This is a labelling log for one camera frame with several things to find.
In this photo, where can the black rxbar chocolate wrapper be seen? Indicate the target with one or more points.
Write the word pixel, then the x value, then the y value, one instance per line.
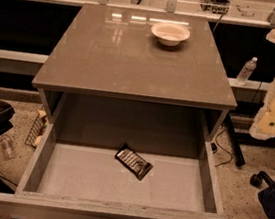
pixel 133 161

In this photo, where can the grey drawer cabinet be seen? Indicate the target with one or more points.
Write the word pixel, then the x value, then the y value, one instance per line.
pixel 109 81

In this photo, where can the open grey top drawer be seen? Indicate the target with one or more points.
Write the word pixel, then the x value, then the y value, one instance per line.
pixel 67 181

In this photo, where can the clear plastic water bottle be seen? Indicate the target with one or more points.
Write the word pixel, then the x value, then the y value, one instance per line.
pixel 246 71

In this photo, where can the black white box on shelf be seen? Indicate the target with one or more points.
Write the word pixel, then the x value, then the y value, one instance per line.
pixel 215 6

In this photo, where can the white bowl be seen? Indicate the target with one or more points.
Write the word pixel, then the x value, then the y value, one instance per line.
pixel 170 34

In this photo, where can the plastic bottle on floor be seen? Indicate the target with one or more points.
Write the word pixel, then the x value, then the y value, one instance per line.
pixel 7 147

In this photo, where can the wire basket on floor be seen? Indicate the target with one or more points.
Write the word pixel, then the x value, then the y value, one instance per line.
pixel 37 129

